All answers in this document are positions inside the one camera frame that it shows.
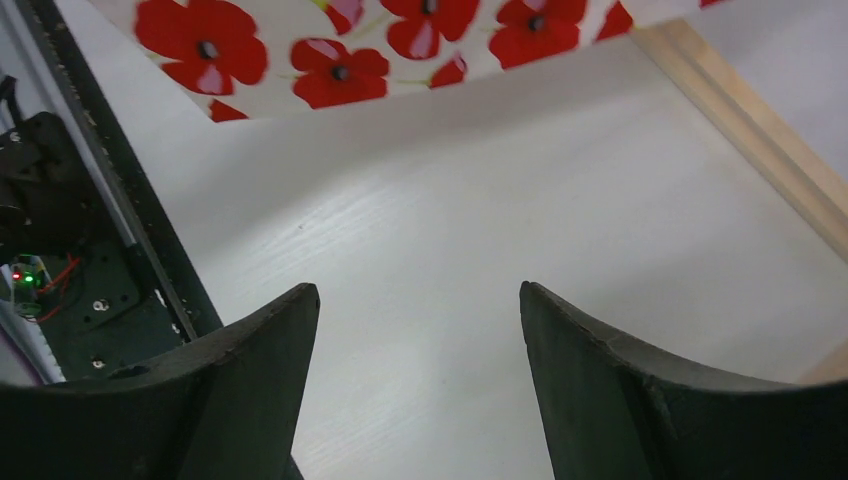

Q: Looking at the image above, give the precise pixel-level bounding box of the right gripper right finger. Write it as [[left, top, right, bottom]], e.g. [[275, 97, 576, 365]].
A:
[[519, 281, 847, 479]]

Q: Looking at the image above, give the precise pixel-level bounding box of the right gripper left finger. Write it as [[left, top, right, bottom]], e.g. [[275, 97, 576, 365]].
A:
[[1, 283, 321, 479]]

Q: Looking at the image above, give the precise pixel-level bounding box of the red white patterned garment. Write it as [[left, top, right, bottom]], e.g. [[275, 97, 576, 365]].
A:
[[96, 0, 706, 122]]

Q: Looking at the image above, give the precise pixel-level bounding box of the wooden clothes rack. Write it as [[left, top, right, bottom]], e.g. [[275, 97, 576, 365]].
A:
[[611, 19, 847, 389]]

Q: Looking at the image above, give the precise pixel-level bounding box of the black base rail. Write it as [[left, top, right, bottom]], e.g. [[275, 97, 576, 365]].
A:
[[1, 1, 222, 382]]

